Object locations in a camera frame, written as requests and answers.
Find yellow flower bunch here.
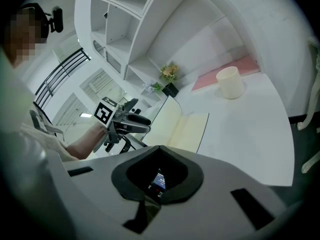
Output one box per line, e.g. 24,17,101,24
159,61,180,83

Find person's beige shirt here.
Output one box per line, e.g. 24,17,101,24
0,46,79,165

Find white ornate chair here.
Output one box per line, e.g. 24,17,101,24
296,36,320,175

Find white appliance with black top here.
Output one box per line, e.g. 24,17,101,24
121,97,151,117

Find white shelf hutch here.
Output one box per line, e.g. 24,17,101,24
74,0,226,102

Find pink mat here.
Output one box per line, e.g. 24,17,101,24
191,54,261,93

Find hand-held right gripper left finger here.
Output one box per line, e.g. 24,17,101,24
61,145,161,240

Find cream-paged book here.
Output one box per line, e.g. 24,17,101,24
141,95,210,155

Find person's head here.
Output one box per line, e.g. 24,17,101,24
3,2,49,68

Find person's left forearm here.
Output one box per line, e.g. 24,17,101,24
66,122,109,161

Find cream cup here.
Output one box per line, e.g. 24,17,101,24
215,66,245,100

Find black head-worn camera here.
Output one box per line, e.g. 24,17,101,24
46,6,64,34

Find black metal railing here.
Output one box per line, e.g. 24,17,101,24
33,47,92,125

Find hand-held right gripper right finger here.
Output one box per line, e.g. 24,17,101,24
149,145,286,240

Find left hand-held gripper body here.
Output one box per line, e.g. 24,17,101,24
93,96,137,155

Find purple flower bunch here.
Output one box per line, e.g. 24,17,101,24
142,81,163,95

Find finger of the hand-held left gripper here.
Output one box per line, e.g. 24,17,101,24
113,120,151,135
128,113,152,127

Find black square vase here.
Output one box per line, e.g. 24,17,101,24
161,82,180,98

